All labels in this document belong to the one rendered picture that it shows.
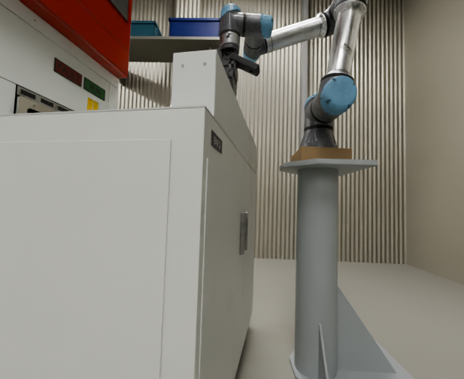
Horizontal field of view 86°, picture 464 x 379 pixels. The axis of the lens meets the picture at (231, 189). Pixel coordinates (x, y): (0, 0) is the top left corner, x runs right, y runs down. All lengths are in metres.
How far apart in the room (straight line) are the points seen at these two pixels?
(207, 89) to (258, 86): 2.93
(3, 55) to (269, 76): 2.94
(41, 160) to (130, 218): 0.23
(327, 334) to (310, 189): 0.54
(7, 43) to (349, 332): 1.49
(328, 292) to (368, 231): 2.47
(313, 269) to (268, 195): 2.18
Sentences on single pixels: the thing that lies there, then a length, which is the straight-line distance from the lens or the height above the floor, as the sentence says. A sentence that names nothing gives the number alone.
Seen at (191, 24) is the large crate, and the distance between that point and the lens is 3.19.
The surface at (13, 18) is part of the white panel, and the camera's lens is 1.07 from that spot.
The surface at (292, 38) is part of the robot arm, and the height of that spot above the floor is 1.35.
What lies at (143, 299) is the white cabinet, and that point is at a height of 0.48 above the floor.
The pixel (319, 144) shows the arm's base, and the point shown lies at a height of 0.89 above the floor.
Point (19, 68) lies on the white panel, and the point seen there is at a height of 1.03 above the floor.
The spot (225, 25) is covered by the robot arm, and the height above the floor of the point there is 1.28.
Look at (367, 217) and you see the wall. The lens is 3.48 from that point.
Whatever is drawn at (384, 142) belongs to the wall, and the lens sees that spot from 3.67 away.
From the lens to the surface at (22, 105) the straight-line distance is 0.98.
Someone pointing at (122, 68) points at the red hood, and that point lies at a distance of 1.34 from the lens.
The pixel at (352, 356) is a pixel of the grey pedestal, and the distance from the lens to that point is 1.27.
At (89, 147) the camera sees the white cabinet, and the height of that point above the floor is 0.75.
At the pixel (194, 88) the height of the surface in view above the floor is 0.88.
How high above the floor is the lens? 0.65
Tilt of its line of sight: 3 degrees up
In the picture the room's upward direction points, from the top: 2 degrees clockwise
